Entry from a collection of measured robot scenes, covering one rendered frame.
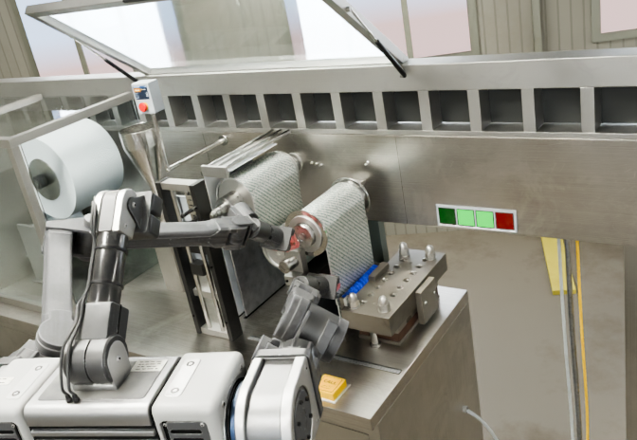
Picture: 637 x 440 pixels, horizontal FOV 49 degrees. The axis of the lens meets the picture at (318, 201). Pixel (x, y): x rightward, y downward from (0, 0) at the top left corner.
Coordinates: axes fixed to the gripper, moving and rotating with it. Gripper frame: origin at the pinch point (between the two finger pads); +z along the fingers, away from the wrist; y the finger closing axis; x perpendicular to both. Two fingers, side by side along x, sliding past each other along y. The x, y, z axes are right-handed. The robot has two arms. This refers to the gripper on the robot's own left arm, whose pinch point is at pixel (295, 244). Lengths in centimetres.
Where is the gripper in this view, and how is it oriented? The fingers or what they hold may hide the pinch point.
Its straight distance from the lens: 202.0
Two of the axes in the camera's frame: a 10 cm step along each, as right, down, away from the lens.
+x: 2.2, -9.6, 1.8
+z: 5.7, 2.7, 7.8
